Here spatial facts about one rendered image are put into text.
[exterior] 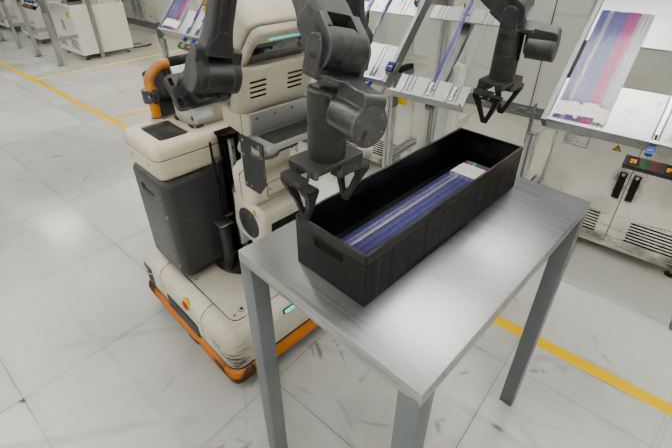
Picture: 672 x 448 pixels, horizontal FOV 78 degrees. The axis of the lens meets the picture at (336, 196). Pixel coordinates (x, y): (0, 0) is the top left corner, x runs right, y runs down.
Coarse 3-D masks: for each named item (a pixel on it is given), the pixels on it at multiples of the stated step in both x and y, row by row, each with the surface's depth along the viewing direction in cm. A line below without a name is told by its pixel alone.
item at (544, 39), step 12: (504, 12) 86; (516, 12) 85; (504, 24) 88; (516, 24) 86; (528, 24) 89; (540, 24) 88; (540, 36) 87; (552, 36) 86; (528, 48) 89; (540, 48) 88; (552, 48) 87; (540, 60) 90; (552, 60) 90
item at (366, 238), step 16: (448, 176) 102; (464, 176) 102; (416, 192) 95; (432, 192) 95; (448, 192) 95; (400, 208) 90; (416, 208) 90; (368, 224) 85; (384, 224) 85; (400, 224) 85; (352, 240) 80; (368, 240) 80; (384, 240) 80
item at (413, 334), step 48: (528, 192) 104; (288, 240) 88; (480, 240) 88; (528, 240) 88; (576, 240) 106; (288, 288) 76; (336, 288) 76; (432, 288) 76; (480, 288) 76; (336, 336) 69; (384, 336) 67; (432, 336) 67; (480, 336) 70; (528, 336) 124; (432, 384) 60
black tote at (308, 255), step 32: (416, 160) 99; (448, 160) 112; (480, 160) 109; (512, 160) 98; (384, 192) 94; (480, 192) 91; (320, 224) 82; (352, 224) 90; (416, 224) 74; (448, 224) 85; (320, 256) 75; (352, 256) 68; (384, 256) 70; (416, 256) 79; (352, 288) 72; (384, 288) 75
